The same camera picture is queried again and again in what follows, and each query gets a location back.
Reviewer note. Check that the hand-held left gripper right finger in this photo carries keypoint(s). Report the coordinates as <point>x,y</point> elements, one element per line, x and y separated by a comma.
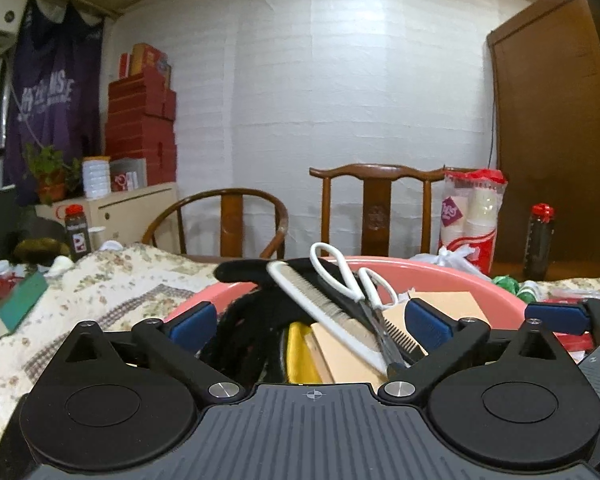
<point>427,325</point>

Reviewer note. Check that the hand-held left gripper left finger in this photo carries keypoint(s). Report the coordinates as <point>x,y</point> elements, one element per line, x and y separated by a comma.
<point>195,322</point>

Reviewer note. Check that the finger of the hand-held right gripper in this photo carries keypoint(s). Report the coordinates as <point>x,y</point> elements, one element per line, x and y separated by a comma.
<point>555,317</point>

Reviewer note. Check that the pink plastic basin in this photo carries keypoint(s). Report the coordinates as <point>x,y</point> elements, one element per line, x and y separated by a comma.
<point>430,272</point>

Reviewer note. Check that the floral cloth covered desktop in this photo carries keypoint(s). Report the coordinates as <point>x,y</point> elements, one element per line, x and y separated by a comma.
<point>105,300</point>

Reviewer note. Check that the black comb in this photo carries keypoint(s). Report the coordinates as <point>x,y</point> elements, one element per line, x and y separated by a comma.
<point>402,342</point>

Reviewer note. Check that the red packet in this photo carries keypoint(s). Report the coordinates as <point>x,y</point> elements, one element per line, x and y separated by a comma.
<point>575,342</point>

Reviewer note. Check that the green packet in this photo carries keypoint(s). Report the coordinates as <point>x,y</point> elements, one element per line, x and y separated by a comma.
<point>507,285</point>

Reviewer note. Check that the black knitted cloth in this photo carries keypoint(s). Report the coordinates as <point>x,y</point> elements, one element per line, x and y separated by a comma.
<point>250,340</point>

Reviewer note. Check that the black plastic object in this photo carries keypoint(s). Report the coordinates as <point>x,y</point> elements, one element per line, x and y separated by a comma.
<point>240,271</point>

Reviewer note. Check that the white plastic bag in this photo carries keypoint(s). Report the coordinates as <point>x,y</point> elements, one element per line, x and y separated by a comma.
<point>450,260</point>

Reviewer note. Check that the dark bottle with red cap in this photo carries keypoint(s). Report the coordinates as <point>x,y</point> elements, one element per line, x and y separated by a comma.
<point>76,235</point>
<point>539,245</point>

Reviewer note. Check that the round-back wooden chair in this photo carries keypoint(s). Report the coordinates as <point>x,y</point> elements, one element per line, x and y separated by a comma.
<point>230,220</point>

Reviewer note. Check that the white comb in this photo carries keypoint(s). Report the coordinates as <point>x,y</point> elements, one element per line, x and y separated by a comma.
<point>305,292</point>

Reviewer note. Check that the bag of paper cups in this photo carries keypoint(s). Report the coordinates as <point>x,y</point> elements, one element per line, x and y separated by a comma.
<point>472,220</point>

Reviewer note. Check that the cream cabinet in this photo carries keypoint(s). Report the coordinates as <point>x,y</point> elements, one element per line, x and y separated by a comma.
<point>140,215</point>

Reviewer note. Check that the straight-back wooden chair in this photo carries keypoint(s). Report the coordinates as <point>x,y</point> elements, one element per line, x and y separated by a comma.
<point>377,210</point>

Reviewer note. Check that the white cup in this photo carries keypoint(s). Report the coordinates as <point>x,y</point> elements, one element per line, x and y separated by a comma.
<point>96,239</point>

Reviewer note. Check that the white round object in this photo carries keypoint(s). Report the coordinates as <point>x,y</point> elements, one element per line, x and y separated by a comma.
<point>62,265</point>

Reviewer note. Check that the grey red small box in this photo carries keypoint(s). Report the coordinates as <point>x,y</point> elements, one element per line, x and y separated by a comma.
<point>127,180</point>

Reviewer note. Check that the brown plush object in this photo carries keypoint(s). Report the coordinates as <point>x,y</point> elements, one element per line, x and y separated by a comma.
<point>40,249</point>

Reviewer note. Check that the green box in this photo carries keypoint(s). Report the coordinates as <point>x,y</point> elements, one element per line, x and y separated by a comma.
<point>22,300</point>

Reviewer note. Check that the white ribbed canister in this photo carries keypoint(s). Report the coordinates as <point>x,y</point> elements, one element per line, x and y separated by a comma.
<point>96,177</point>

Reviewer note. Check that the brown wooden wardrobe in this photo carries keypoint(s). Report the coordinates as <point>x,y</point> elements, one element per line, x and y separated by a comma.
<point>545,135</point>

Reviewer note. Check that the red jar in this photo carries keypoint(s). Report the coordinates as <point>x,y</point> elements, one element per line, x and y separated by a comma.
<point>0,285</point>

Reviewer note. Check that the stack of red boxes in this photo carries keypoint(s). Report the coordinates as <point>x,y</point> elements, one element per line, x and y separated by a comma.
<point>140,130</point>

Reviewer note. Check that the potted green plant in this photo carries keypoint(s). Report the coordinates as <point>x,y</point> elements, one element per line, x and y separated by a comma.
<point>50,170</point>

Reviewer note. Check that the purple hanging jersey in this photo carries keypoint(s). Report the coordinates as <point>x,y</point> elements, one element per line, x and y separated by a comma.
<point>50,110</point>

